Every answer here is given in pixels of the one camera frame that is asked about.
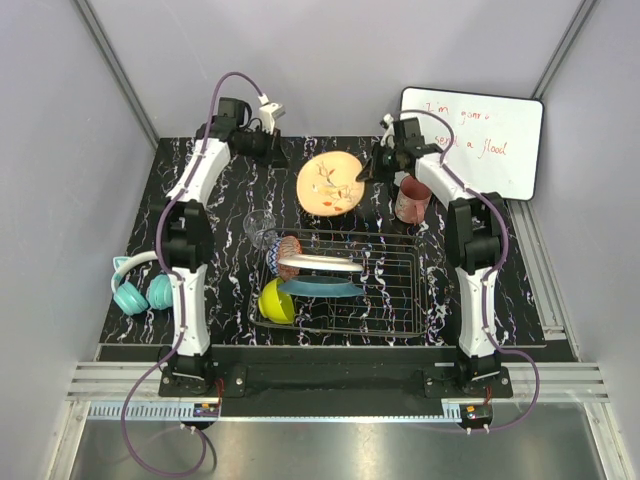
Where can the white watermelon pattern plate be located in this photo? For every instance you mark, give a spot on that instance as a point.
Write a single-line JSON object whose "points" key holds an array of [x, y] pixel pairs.
{"points": [[319, 262]]}

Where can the right controller board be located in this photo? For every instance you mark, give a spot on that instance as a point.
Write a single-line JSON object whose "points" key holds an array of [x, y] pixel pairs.
{"points": [[482, 413]]}

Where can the white dry erase board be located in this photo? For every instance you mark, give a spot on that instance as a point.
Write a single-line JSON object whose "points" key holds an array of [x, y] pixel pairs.
{"points": [[496, 138]]}

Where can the teal cat ear headphones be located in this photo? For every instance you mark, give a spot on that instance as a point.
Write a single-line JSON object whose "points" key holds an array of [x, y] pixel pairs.
{"points": [[129, 299]]}

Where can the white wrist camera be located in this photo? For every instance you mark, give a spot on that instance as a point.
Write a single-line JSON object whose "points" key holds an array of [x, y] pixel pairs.
{"points": [[388, 139], [269, 112]]}

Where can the blue red patterned bowl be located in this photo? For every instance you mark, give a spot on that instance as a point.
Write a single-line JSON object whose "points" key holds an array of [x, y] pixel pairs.
{"points": [[283, 248]]}

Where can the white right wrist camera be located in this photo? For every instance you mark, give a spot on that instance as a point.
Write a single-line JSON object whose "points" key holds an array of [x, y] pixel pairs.
{"points": [[388, 139]]}

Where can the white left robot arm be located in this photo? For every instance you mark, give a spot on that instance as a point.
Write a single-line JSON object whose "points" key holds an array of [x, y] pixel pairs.
{"points": [[184, 236]]}

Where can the teal scalloped plate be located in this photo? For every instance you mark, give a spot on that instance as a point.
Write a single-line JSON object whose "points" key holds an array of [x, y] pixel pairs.
{"points": [[321, 286]]}

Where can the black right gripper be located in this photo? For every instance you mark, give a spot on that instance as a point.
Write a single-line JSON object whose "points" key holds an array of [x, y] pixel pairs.
{"points": [[368, 170]]}

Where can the left controller board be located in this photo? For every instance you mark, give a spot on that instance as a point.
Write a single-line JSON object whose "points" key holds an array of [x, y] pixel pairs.
{"points": [[206, 410]]}

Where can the pink ceramic mug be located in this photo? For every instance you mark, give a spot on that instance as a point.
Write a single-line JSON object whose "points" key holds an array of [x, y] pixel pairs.
{"points": [[412, 201]]}

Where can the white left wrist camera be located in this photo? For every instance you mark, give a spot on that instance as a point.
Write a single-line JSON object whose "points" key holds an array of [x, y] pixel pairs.
{"points": [[269, 112]]}

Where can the orange bird pattern plate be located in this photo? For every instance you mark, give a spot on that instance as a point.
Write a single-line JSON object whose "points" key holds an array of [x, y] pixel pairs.
{"points": [[327, 184]]}

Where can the black wire dish rack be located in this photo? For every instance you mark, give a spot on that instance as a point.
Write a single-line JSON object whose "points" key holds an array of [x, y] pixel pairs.
{"points": [[392, 298]]}

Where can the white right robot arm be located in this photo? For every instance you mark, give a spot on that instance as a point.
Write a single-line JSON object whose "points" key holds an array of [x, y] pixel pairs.
{"points": [[476, 237]]}

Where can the controller board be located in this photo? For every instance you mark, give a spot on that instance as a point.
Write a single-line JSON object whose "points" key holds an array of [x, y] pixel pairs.
{"points": [[206, 410], [482, 413]]}

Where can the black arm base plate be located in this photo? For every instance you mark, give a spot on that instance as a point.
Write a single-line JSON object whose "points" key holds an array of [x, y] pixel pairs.
{"points": [[238, 372]]}

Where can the yellow green bowl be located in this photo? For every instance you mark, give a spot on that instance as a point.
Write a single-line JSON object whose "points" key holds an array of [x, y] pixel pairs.
{"points": [[276, 306]]}

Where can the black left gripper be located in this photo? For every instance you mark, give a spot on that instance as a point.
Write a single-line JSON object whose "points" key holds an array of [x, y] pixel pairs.
{"points": [[272, 144]]}

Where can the clear drinking glass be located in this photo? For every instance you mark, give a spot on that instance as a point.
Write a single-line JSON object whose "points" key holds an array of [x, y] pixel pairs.
{"points": [[259, 226]]}

